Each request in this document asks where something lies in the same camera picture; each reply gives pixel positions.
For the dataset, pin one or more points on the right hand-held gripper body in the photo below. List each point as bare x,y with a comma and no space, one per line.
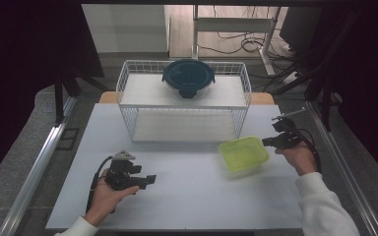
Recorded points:
288,131

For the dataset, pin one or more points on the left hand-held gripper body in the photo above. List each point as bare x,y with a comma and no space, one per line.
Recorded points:
120,172

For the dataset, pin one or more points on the green lidded plastic container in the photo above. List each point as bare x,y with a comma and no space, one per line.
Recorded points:
242,153

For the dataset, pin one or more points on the round glass container blue lid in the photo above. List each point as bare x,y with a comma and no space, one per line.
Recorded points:
188,76

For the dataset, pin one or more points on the person's right hand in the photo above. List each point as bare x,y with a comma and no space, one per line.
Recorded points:
297,159

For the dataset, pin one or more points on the person's left hand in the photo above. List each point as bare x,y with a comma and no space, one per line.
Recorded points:
106,200

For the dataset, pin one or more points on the black curtain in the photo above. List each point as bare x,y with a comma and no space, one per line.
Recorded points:
23,65
361,82

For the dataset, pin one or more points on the black stand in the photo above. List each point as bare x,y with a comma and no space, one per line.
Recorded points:
59,98

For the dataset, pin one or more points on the metal rail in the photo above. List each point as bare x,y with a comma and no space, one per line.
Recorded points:
34,173
347,173

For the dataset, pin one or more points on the white desk frame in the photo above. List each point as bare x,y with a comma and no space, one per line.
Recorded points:
233,24

